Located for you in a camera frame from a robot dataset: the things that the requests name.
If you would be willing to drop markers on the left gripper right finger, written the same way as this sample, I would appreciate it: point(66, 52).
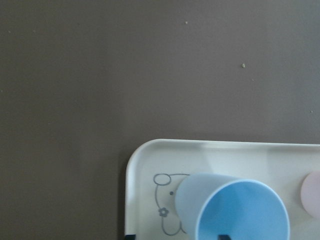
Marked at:
point(223, 237)

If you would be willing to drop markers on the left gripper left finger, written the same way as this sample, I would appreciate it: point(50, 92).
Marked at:
point(130, 237)

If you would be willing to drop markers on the blue cup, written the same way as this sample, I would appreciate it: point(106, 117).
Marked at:
point(210, 204)

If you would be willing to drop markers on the pink cup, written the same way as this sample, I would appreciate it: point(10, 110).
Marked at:
point(310, 194)

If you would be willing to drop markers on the cream rabbit tray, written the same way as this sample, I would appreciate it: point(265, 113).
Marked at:
point(156, 168)

